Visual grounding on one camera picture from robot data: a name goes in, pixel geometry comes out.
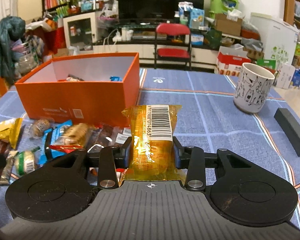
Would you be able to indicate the white air conditioner unit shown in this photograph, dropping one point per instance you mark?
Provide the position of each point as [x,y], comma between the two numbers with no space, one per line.
[29,10]

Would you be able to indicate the brown cardboard box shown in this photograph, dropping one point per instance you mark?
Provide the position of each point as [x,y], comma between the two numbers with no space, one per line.
[227,26]

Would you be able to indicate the wire laundry rack with clothes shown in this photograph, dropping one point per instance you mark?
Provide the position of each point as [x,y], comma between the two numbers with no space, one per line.
[28,53]

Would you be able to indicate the orange cardboard storage box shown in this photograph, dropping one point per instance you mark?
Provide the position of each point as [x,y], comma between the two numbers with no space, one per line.
[96,100]

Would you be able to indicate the white glass door cabinet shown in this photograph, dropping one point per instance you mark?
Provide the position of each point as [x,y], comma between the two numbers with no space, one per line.
[81,32]

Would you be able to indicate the silver snack packet in box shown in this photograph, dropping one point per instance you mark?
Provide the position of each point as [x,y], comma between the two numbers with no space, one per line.
[71,78]

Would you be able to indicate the red folding chair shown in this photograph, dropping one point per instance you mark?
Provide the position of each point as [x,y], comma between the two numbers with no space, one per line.
[179,49]

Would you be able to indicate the clear packet dried red fruit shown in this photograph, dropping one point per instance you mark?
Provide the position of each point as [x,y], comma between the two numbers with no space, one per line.
[107,136]

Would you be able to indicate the orange yellow cake packet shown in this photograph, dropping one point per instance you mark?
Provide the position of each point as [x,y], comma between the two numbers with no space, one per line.
[152,153]

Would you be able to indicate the white cat pattern mug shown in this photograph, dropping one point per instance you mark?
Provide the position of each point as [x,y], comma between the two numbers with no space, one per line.
[253,88]

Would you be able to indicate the dark grey rectangular block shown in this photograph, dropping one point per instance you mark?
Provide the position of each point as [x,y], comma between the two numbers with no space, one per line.
[290,126]

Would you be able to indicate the blue snack packet in box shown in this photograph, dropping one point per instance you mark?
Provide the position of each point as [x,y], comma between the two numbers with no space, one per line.
[115,78]

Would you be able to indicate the clear red biscuit packet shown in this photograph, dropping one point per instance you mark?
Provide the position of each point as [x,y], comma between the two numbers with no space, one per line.
[75,137]

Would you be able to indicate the blue plaid tablecloth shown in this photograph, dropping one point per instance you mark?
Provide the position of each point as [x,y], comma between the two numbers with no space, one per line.
[209,119]

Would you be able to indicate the small clear snack packet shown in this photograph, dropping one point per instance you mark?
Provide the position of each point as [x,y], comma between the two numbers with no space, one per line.
[38,127]

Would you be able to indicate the green striped biscuit packet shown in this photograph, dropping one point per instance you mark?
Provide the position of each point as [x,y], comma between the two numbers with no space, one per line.
[25,162]

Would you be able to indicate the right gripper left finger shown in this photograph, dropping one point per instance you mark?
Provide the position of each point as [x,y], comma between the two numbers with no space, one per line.
[60,190]

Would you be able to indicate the dark green puffer jacket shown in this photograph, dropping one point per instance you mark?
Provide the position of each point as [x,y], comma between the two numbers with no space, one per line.
[12,28]

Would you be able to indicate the yellow foil snack packet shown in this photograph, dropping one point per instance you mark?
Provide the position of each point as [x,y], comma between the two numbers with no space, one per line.
[10,130]

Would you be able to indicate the red white cardboard carton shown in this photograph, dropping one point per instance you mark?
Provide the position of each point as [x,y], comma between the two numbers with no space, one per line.
[229,61]

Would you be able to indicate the white low tv stand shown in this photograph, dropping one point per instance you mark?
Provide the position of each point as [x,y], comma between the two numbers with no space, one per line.
[201,57]

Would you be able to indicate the blue black cookie packet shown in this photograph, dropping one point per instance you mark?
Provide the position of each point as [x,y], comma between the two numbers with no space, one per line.
[50,136]

